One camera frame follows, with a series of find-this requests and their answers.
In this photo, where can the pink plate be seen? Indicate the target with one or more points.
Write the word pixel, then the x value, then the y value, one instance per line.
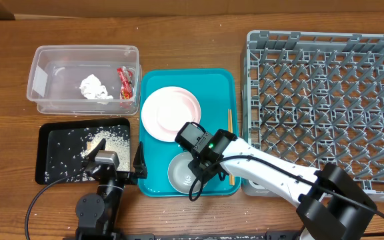
pixel 166 111

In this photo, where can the grey dishwasher rack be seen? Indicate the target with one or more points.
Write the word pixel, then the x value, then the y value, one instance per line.
pixel 314 98

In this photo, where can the white napkin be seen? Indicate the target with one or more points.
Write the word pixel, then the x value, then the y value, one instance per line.
pixel 92 89

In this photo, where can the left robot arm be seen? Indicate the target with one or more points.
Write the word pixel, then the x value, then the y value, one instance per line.
pixel 97 212

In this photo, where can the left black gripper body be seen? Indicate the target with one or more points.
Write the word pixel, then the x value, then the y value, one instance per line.
pixel 124 178

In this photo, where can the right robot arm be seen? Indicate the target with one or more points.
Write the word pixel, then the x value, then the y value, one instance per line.
pixel 328 201

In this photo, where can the black waste tray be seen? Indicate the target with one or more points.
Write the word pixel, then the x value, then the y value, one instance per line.
pixel 46 128

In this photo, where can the teal plastic tray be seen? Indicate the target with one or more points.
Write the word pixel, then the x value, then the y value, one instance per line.
pixel 215 92

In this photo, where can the red snack wrapper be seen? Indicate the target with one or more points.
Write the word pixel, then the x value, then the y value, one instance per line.
pixel 126 77

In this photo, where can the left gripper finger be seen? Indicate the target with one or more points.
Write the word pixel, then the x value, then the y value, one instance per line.
pixel 92 155
pixel 139 164

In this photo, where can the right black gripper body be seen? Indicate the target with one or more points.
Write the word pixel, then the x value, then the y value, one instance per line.
pixel 204 174

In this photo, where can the clear plastic bin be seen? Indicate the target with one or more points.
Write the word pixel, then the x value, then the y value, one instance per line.
pixel 57 71

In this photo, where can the wooden chopstick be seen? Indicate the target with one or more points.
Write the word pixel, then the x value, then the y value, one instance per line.
pixel 230 121
pixel 231 180

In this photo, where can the grey bowl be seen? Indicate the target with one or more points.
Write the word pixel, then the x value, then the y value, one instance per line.
pixel 179 174

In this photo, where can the rice and food scraps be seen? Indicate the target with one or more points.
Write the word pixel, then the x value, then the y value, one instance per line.
pixel 67 148

